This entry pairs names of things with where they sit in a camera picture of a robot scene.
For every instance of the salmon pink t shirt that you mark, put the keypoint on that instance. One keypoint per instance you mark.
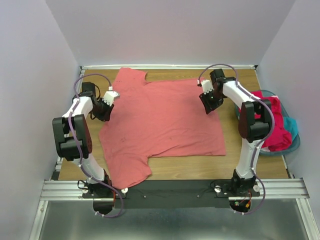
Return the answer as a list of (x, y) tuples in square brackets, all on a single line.
[(156, 119)]

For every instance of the magenta t shirt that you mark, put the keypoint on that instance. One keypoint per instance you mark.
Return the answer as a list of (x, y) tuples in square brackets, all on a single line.
[(280, 139)]

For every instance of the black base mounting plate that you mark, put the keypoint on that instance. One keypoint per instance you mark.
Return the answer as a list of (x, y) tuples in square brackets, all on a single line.
[(171, 194)]

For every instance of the teal t shirt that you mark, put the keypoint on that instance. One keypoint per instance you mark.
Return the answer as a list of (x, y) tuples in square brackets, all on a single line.
[(291, 126)]

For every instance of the aluminium front rail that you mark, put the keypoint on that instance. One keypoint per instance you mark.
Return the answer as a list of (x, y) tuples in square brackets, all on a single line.
[(290, 188)]

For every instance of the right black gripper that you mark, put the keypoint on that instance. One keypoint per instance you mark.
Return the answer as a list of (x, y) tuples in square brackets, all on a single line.
[(208, 106)]

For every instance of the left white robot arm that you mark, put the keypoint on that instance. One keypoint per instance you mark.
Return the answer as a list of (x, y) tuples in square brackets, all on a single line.
[(73, 141)]

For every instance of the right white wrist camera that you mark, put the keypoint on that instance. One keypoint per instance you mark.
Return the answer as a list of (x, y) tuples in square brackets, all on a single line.
[(207, 86)]

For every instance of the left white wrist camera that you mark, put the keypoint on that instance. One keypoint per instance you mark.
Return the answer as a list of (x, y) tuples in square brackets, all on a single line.
[(110, 96)]

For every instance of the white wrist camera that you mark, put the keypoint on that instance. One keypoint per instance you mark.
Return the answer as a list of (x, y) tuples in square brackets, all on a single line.
[(110, 96), (207, 86)]

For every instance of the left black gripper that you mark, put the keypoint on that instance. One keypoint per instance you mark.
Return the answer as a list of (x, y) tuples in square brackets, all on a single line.
[(105, 116)]

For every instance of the teal plastic basket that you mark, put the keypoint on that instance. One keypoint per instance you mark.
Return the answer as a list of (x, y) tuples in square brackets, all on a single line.
[(295, 143)]

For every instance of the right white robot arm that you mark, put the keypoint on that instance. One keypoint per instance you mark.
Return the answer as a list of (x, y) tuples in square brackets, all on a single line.
[(256, 123)]

